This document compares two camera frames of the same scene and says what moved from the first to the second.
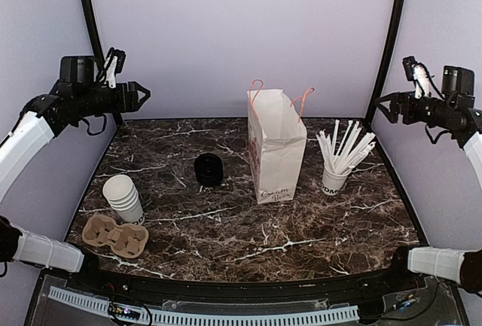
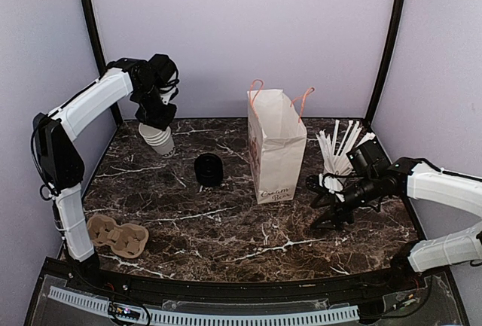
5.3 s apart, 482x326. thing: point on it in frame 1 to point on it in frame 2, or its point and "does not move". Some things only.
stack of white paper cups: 123,197 to 160,140
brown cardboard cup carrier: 126,240 does not move
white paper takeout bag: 278,139 does not move
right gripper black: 405,99 to 334,213
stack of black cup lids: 208,169 does not move
